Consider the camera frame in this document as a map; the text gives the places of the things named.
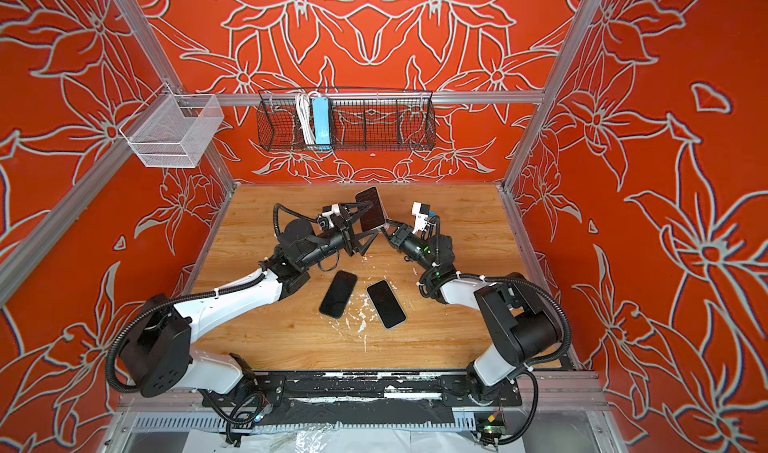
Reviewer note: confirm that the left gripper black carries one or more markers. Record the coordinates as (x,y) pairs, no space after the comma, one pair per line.
(346,235)

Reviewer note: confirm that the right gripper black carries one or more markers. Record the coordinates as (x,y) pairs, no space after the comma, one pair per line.
(402,235)

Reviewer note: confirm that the phone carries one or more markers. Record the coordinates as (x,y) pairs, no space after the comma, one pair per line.
(375,216)

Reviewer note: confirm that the black smartphone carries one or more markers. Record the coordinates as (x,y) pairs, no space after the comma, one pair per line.
(386,304)
(339,292)

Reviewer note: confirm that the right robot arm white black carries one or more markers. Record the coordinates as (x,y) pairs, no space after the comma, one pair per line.
(526,324)

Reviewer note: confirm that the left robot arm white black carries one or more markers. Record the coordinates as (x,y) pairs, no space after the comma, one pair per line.
(154,353)

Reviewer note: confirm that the blue box in basket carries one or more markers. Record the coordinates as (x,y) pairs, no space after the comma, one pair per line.
(321,119)

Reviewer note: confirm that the small green circuit board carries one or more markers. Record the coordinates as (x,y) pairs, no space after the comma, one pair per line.
(490,428)

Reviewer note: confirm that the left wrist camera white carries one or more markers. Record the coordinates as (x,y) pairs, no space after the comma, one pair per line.
(332,216)

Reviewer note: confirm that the black wire wall basket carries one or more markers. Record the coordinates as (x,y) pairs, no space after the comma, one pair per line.
(361,120)

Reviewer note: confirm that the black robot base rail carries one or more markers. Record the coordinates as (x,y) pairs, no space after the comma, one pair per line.
(364,397)

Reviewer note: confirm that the white mesh wall basket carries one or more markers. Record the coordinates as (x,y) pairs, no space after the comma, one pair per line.
(170,135)

